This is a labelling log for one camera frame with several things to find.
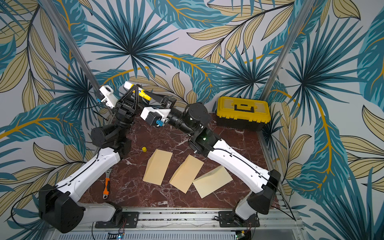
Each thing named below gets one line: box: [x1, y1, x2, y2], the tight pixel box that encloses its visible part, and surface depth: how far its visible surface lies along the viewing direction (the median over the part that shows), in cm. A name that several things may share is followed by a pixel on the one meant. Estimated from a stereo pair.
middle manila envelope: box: [169, 154, 205, 194], surface depth 90 cm
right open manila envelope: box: [192, 165, 233, 199], surface depth 88 cm
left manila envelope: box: [142, 148, 173, 186], surface depth 92 cm
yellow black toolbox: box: [216, 96, 271, 132], surface depth 102 cm
